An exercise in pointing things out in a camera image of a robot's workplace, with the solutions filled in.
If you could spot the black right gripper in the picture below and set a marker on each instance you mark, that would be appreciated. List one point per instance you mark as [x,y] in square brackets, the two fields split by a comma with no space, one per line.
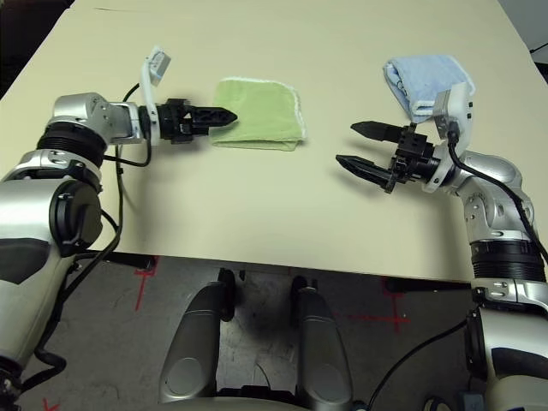
[415,156]

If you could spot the folded light blue towel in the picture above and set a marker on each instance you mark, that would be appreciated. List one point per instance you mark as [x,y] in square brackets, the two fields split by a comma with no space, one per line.
[424,81]

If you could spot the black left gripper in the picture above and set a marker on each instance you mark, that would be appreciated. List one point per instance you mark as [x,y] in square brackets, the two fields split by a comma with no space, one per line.
[177,122]

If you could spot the silver robot right leg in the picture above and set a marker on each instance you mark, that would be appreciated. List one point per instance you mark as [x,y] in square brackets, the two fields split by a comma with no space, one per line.
[321,351]

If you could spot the beige robot torso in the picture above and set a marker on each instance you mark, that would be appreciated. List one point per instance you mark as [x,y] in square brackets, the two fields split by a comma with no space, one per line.
[240,404]

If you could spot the black foam floor mat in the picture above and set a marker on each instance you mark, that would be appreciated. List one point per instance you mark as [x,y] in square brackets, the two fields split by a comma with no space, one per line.
[25,30]

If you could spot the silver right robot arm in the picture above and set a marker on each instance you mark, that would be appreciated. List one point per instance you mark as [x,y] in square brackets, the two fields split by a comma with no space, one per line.
[501,240]

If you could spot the silver robot left leg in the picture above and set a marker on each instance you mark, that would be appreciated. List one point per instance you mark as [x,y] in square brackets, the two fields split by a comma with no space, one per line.
[192,342]

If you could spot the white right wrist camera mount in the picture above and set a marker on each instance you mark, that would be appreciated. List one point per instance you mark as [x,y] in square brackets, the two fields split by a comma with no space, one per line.
[454,128]

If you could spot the green towel with white hem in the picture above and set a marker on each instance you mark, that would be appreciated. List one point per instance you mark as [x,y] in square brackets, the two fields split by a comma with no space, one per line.
[257,115]

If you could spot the silver robot leg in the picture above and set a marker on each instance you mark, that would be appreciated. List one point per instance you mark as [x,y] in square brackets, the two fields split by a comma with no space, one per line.
[192,342]
[321,351]

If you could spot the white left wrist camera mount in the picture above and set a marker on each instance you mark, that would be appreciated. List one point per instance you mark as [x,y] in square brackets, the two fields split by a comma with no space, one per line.
[152,85]

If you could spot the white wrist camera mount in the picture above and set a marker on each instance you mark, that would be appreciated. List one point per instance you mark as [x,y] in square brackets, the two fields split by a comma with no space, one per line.
[152,85]
[454,128]

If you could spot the round yellow black floor object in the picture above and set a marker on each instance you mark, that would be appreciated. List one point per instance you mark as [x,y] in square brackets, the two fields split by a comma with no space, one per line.
[434,404]

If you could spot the blue grey floor box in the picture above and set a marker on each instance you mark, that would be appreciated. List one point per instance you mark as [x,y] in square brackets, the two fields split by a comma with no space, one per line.
[471,400]

